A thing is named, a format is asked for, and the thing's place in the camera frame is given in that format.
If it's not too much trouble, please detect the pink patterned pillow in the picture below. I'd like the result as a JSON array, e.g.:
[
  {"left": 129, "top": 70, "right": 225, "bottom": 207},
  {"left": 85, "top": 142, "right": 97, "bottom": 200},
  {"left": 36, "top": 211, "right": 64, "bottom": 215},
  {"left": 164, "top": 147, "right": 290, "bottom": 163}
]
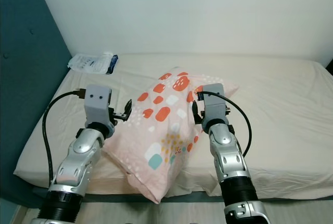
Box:
[{"left": 103, "top": 69, "right": 240, "bottom": 205}]

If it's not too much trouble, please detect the white blue plastic package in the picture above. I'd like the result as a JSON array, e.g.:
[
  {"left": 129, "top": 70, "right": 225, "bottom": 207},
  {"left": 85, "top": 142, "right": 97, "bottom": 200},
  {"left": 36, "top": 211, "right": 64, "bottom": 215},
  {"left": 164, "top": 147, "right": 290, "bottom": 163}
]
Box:
[{"left": 68, "top": 52, "right": 119, "bottom": 75}]

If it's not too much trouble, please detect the cream sheeted mattress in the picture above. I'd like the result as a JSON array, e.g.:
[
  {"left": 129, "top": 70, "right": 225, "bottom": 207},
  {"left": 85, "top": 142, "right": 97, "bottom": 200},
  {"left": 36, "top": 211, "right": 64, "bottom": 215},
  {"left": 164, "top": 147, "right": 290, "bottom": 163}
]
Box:
[{"left": 13, "top": 53, "right": 333, "bottom": 201}]

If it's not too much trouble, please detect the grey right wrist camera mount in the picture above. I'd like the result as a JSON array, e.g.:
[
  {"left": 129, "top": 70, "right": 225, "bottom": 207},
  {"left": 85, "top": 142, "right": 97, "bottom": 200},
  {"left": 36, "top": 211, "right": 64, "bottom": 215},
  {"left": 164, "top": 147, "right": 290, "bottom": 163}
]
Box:
[{"left": 201, "top": 83, "right": 229, "bottom": 123}]

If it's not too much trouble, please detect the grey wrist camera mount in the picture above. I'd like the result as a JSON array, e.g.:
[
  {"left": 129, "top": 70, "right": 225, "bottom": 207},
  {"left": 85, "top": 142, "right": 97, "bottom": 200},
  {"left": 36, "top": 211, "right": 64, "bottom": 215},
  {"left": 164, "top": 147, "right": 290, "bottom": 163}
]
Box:
[
  {"left": 201, "top": 83, "right": 229, "bottom": 123},
  {"left": 84, "top": 84, "right": 114, "bottom": 127}
]

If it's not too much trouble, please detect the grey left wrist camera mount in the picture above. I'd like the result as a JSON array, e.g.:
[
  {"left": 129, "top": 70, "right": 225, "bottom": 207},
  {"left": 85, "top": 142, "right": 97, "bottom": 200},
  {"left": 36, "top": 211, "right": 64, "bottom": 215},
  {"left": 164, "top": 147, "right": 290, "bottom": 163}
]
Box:
[{"left": 84, "top": 84, "right": 114, "bottom": 127}]

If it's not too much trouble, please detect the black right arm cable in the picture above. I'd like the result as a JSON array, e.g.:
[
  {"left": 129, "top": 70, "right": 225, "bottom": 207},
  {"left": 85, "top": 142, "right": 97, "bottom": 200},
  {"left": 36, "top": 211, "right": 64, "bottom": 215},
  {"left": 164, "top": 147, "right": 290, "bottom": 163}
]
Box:
[{"left": 196, "top": 91, "right": 252, "bottom": 158}]

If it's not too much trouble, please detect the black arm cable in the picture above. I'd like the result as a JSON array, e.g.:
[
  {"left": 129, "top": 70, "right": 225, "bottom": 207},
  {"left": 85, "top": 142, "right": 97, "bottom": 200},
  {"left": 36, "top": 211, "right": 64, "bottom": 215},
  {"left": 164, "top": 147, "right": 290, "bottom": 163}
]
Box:
[
  {"left": 196, "top": 91, "right": 252, "bottom": 158},
  {"left": 42, "top": 89, "right": 87, "bottom": 185}
]

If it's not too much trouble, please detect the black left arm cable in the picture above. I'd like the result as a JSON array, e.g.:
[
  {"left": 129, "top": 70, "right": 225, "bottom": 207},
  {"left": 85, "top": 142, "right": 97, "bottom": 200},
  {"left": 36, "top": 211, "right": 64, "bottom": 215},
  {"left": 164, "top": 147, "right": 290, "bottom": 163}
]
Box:
[{"left": 42, "top": 89, "right": 87, "bottom": 185}]

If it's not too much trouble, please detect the teal upholstered bed frame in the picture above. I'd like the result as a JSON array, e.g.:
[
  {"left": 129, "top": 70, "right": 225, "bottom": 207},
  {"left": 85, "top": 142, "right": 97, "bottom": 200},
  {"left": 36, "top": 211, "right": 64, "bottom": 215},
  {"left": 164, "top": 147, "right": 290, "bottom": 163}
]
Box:
[{"left": 0, "top": 0, "right": 333, "bottom": 224}]

